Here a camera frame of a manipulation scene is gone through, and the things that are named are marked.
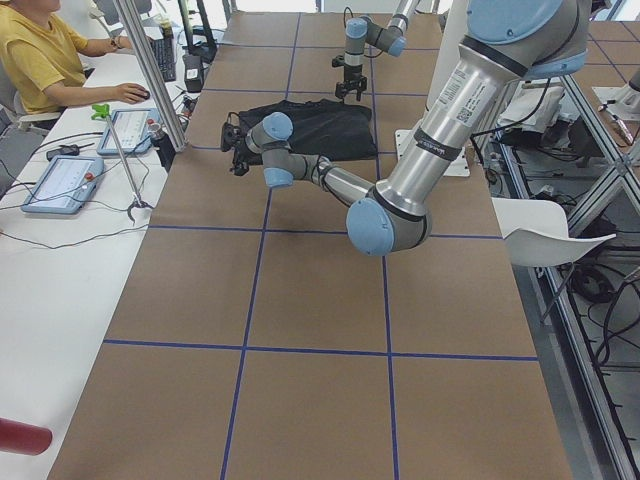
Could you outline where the person in yellow shirt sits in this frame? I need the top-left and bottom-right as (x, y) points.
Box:
(1, 1), (150, 114)

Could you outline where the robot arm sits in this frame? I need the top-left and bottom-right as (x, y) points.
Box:
(221, 1), (592, 256)
(332, 0), (419, 101)

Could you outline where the reacher grabber stick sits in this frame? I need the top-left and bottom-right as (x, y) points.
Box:
(91, 104), (152, 224)

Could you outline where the teach pendant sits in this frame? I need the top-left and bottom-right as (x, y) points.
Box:
(96, 108), (160, 157)
(21, 155), (104, 215)

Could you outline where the red bottle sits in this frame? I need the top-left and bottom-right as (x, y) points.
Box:
(0, 418), (53, 456)

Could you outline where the white chair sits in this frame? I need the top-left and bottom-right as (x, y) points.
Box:
(492, 198), (616, 267)

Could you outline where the black keyboard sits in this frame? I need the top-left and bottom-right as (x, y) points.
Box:
(150, 38), (176, 82)

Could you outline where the far teach pendant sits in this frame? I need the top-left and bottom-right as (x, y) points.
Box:
(96, 108), (160, 157)

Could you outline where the black t-shirt with logo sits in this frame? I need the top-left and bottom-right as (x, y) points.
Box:
(239, 99), (377, 161)

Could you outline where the aluminium frame post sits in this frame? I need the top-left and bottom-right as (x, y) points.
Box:
(114, 0), (187, 152)

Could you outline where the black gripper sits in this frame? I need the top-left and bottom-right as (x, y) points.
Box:
(334, 64), (368, 102)
(230, 138), (263, 176)

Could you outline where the near teach pendant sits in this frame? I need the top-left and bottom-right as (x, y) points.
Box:
(21, 155), (104, 215)

